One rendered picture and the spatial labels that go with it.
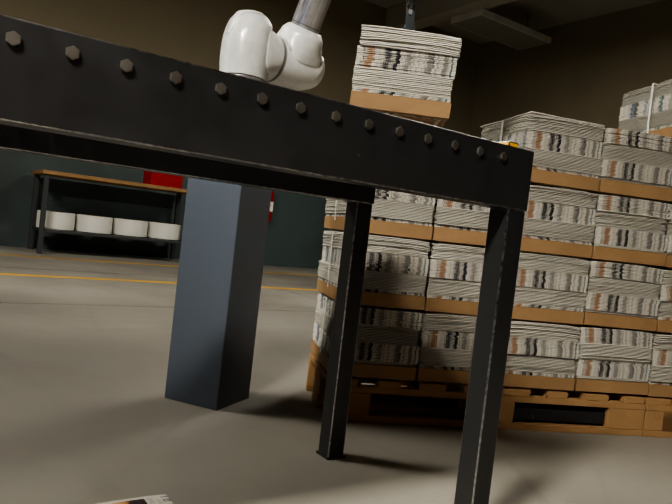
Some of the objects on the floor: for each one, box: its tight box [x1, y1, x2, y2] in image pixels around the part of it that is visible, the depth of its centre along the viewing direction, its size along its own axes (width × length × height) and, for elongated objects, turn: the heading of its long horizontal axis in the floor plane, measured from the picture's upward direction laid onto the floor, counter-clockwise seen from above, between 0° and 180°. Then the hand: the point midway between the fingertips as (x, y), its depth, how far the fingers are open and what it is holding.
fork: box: [513, 402, 605, 424], centre depth 231 cm, size 10×105×4 cm
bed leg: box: [316, 202, 372, 460], centre depth 170 cm, size 6×6×68 cm
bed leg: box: [454, 208, 525, 504], centre depth 128 cm, size 6×6×68 cm
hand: (412, 11), depth 198 cm, fingers open, 14 cm apart
